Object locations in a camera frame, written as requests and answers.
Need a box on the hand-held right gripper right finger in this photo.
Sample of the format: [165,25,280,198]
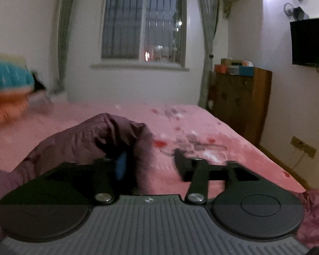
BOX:
[174,149,279,205]

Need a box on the pink floral bed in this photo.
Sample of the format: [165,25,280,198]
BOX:
[0,102,307,196]

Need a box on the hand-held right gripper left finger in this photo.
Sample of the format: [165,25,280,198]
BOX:
[29,152,128,205]

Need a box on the teal box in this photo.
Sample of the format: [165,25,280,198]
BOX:
[239,66,255,77]

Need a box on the brown wall socket plate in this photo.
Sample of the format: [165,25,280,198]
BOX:
[291,136,318,159]

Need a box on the purple down jacket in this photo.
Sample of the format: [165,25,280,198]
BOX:
[0,113,156,245]

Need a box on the black wall shelf box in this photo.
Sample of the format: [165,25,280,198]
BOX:
[292,6,309,21]

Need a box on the barred window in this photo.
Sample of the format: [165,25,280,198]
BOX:
[90,0,190,72]

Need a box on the wooden cabinet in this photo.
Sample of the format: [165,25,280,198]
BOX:
[208,67,272,147]

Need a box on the black cloth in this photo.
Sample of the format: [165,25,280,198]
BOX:
[31,71,46,91]

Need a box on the teal dotted pillow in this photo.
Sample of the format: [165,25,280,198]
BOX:
[0,59,34,90]

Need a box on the maroon down jacket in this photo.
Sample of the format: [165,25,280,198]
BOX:
[295,188,319,248]

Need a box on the socket cable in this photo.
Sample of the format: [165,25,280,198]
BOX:
[289,151,307,170]

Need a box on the black wall television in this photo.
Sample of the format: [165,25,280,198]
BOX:
[290,17,319,67]

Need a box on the folded pale bedding stack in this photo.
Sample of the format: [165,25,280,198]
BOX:
[29,90,54,115]

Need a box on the grey patterned curtain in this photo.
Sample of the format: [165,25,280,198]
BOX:
[197,0,219,109]
[56,0,75,94]

